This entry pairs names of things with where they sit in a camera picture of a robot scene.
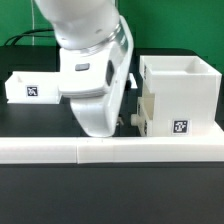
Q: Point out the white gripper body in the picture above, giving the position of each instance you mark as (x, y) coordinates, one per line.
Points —
(98, 115)

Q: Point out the white front drawer tray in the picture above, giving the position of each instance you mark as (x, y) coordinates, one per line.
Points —
(143, 118)

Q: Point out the white drawer tray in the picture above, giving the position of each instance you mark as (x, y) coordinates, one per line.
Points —
(32, 88)
(143, 118)

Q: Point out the white drawer cabinet box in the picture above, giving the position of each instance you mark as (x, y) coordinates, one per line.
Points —
(186, 90)

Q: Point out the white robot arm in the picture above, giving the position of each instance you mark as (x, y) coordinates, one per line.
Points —
(96, 48)

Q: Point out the white fiducial marker sheet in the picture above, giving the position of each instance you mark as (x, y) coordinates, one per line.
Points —
(133, 84)

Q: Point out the white L-shaped boundary rail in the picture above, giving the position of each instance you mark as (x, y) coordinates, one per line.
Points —
(76, 150)

